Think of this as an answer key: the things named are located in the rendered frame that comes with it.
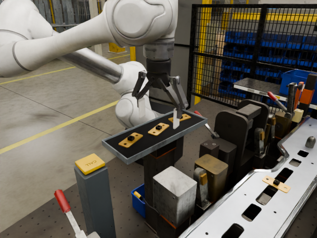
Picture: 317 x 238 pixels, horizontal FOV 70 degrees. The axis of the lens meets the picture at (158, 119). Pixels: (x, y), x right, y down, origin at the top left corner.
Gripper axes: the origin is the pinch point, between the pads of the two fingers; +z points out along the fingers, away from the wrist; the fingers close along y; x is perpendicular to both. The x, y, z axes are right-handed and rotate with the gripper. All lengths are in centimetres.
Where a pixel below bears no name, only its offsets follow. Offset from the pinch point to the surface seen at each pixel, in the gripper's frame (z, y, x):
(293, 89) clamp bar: 1, 36, 61
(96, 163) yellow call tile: 4.0, -3.9, -24.8
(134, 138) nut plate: 3.7, -2.9, -9.5
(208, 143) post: 10.0, 14.9, 9.8
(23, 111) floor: 121, -326, 107
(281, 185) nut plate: 19.7, 40.3, 13.3
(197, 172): 9.6, 18.1, -7.2
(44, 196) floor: 120, -132, 15
